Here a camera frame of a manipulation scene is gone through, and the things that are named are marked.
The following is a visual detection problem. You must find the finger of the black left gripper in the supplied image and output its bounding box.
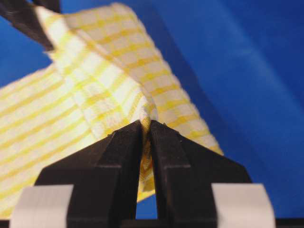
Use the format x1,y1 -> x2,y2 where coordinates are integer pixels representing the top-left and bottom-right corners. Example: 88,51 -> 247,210
33,0 -> 61,13
0,0 -> 54,51

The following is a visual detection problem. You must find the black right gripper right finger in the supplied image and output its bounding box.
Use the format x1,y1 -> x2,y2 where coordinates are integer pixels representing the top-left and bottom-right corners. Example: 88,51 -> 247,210
148,120 -> 276,228

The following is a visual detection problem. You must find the blue table cloth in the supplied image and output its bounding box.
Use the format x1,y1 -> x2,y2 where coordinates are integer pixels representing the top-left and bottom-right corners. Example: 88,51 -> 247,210
0,0 -> 304,217

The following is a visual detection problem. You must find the yellow checked towel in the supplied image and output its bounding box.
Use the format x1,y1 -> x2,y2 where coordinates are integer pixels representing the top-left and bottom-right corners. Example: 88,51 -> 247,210
0,3 -> 222,219

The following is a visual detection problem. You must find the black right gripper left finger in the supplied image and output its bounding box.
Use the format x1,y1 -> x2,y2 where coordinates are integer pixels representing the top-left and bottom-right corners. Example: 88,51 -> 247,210
10,120 -> 145,228

